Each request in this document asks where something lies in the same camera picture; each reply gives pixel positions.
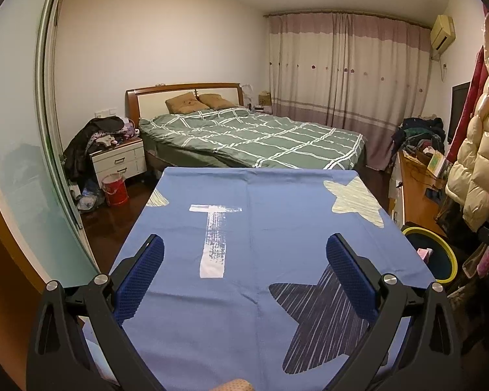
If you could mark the black monitor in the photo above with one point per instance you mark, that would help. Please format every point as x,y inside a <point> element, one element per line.
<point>458,110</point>

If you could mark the pile of dark clothes on desk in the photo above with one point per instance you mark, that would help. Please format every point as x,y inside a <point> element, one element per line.
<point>417,130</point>

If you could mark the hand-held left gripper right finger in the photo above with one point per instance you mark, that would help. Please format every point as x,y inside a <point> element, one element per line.
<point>350,273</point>

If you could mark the wall air conditioner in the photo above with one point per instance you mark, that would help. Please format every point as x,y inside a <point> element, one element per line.
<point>442,34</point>

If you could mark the plastic bags on floor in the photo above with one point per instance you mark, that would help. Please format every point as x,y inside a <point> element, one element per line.
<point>85,199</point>

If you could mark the cream puffer jacket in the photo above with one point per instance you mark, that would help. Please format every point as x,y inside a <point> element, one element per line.
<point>476,163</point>

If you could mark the wooden desk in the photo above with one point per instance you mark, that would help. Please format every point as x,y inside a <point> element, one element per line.
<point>411,195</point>

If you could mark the beige and mauve curtain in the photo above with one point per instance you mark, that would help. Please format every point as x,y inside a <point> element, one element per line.
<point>342,81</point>

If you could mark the red coat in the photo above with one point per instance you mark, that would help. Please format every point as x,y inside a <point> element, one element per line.
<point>476,73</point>

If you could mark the red bucket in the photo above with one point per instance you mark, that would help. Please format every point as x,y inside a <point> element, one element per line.
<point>116,191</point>

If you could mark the pink dotted cloth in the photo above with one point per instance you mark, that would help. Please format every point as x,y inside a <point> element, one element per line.
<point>233,385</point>

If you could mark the white wall switch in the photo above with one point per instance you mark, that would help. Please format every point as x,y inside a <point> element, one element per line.
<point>104,113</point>

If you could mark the frosted glass sliding door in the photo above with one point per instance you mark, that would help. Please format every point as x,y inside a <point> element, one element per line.
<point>24,150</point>

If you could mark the blue star print tablecloth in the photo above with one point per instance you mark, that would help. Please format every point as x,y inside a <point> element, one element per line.
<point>248,252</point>

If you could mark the bed with green checked duvet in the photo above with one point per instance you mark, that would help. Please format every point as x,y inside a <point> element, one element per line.
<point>248,138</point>

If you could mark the white bedside lamp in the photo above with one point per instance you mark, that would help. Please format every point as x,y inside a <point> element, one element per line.
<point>248,93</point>

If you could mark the black bin with yellow rim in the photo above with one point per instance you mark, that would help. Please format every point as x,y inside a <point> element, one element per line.
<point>442,260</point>

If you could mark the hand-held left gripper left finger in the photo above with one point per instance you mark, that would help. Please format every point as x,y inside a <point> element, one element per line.
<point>140,281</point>

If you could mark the white nightstand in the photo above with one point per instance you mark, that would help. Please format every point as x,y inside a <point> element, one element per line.
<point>118,161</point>

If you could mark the hanging dark clothes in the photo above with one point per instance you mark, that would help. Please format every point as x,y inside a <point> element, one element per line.
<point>481,285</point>

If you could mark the brown pillow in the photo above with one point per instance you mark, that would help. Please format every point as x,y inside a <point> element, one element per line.
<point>185,104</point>
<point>216,101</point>

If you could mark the pile of clothes on nightstand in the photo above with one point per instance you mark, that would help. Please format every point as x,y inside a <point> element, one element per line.
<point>89,134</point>

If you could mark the pink carton box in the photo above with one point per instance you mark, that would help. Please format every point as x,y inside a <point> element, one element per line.
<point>424,254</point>

